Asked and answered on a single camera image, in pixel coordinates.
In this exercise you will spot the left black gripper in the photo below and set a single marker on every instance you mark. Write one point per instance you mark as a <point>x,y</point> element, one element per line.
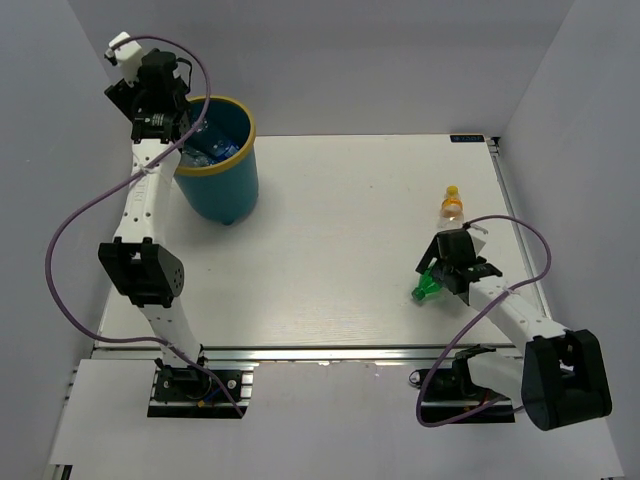
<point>125,97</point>

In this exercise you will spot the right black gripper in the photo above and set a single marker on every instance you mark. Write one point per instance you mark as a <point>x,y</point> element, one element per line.
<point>432,251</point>

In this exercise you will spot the green plastic bottle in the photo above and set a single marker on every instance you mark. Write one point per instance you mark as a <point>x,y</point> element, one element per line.
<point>427,285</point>

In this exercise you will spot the small bottle yellow cap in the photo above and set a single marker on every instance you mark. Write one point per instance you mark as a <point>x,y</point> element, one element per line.
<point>451,213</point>

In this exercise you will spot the clear bottle blue label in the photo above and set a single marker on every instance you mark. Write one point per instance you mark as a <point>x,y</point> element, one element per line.
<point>193,158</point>
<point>210,141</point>

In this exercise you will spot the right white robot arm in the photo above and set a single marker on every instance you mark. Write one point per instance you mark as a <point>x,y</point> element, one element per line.
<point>559,378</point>

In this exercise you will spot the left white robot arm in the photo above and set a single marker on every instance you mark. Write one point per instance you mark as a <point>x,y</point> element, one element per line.
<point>136,260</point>

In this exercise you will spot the teal bin with yellow rim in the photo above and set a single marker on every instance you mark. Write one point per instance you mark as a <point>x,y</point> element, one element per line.
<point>228,191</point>

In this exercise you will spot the blue table corner label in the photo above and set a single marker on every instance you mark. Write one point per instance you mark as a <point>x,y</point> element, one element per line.
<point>466,138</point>

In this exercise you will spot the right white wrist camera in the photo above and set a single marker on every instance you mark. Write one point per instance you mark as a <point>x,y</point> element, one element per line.
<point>479,236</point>

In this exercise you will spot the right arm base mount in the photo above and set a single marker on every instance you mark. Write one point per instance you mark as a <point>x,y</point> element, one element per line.
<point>452,393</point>

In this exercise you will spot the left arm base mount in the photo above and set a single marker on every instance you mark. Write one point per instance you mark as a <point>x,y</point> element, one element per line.
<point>190,394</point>

